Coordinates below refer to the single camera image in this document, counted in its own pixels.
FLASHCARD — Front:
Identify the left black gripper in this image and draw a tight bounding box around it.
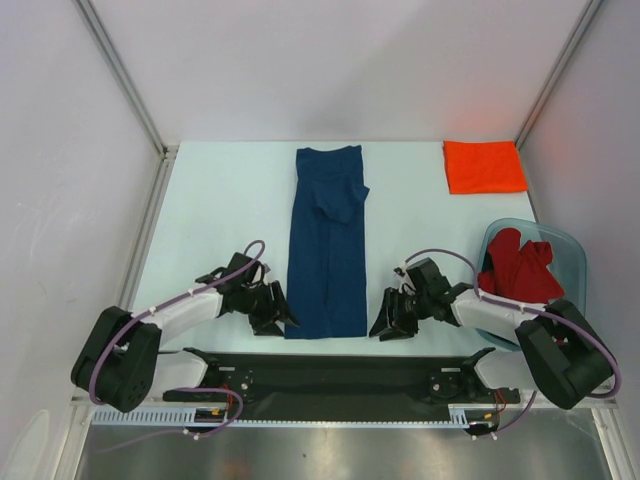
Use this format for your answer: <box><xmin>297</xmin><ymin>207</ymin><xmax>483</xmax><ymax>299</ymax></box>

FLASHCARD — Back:
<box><xmin>238</xmin><ymin>280</ymin><xmax>298</xmax><ymax>337</ymax></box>

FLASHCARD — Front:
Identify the blue t shirt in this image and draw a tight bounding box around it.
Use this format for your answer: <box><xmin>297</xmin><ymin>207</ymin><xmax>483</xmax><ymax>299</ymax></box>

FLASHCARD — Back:
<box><xmin>285</xmin><ymin>146</ymin><xmax>369</xmax><ymax>340</ymax></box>

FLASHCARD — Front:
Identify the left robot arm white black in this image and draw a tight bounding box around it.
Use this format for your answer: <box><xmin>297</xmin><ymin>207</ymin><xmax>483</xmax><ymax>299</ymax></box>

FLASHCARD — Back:
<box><xmin>70</xmin><ymin>252</ymin><xmax>299</xmax><ymax>413</ymax></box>

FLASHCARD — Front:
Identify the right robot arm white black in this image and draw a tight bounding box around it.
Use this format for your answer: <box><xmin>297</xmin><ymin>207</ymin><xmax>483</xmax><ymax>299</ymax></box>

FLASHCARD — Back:
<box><xmin>369</xmin><ymin>257</ymin><xmax>621</xmax><ymax>410</ymax></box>

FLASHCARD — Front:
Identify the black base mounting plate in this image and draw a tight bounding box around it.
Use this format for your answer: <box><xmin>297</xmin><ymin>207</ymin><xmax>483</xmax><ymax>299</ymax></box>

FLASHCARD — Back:
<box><xmin>163</xmin><ymin>353</ymin><xmax>520</xmax><ymax>423</ymax></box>

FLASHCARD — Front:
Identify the red t shirt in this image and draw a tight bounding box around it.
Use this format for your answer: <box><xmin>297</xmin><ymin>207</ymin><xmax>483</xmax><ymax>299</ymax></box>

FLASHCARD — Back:
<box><xmin>478</xmin><ymin>228</ymin><xmax>565</xmax><ymax>304</ymax></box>

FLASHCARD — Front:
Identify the folded orange t shirt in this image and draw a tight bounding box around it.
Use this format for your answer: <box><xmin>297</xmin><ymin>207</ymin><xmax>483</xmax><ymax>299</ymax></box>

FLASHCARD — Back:
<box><xmin>443</xmin><ymin>141</ymin><xmax>528</xmax><ymax>195</ymax></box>

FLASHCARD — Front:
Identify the clear blue plastic bin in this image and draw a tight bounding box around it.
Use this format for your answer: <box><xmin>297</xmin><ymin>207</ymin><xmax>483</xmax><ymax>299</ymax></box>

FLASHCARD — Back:
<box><xmin>472</xmin><ymin>217</ymin><xmax>589</xmax><ymax>354</ymax></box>

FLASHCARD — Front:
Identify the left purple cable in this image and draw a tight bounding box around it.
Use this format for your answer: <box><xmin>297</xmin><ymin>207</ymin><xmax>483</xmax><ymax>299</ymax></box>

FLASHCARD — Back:
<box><xmin>89</xmin><ymin>240</ymin><xmax>266</xmax><ymax>454</ymax></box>

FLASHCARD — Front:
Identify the purple cable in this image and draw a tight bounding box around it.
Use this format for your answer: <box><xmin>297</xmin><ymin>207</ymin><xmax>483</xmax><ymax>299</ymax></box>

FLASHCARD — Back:
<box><xmin>89</xmin><ymin>240</ymin><xmax>266</xmax><ymax>454</ymax></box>
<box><xmin>403</xmin><ymin>248</ymin><xmax>622</xmax><ymax>441</ymax></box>

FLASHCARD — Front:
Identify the white slotted cable duct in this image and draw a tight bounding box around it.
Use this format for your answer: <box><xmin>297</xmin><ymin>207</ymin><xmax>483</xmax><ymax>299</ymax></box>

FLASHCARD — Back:
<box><xmin>91</xmin><ymin>406</ymin><xmax>497</xmax><ymax>429</ymax></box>

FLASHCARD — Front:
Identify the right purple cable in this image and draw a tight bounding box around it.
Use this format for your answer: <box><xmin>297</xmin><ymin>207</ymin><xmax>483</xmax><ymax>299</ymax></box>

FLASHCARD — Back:
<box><xmin>403</xmin><ymin>248</ymin><xmax>622</xmax><ymax>441</ymax></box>

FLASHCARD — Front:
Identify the aluminium rail front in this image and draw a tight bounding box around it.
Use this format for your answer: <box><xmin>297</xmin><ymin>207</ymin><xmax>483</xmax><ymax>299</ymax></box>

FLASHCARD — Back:
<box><xmin>69</xmin><ymin>389</ymin><xmax>617</xmax><ymax>409</ymax></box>

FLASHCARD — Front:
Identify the left aluminium corner post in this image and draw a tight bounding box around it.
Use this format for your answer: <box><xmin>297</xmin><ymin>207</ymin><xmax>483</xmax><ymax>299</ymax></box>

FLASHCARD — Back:
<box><xmin>72</xmin><ymin>0</ymin><xmax>167</xmax><ymax>158</ymax></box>

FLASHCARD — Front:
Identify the aluminium corner post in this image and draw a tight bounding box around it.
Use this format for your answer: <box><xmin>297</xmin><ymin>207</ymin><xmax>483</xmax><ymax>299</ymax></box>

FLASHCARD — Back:
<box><xmin>514</xmin><ymin>0</ymin><xmax>607</xmax><ymax>150</ymax></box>
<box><xmin>72</xmin><ymin>0</ymin><xmax>167</xmax><ymax>158</ymax></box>

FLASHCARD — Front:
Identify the right aluminium corner post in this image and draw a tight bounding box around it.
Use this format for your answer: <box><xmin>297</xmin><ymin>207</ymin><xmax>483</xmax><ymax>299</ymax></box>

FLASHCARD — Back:
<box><xmin>514</xmin><ymin>0</ymin><xmax>607</xmax><ymax>150</ymax></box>

